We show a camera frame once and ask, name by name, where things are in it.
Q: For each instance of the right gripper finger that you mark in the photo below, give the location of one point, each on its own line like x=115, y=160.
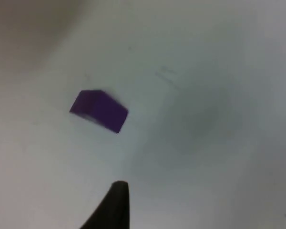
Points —
x=114, y=210

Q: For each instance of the purple triangular block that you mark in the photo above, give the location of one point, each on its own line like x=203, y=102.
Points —
x=99, y=110

